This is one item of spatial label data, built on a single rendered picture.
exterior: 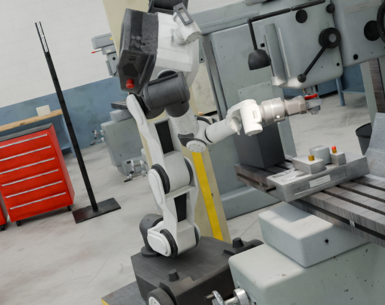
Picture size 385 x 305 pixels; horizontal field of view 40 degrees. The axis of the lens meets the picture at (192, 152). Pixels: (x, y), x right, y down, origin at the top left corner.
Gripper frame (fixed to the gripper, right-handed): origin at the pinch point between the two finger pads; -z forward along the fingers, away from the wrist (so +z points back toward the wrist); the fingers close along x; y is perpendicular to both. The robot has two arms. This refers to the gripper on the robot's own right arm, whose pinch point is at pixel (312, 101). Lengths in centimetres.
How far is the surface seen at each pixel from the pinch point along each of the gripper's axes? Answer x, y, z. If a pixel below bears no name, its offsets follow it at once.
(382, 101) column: 23.0, 10.2, -30.3
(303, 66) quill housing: -11.5, -14.6, 2.0
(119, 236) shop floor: 261, 126, 161
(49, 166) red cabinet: 380, 69, 252
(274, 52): -6.1, -21.1, 10.1
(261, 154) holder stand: 40, 25, 22
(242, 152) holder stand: 54, 25, 30
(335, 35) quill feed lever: -10.2, -22.1, -10.3
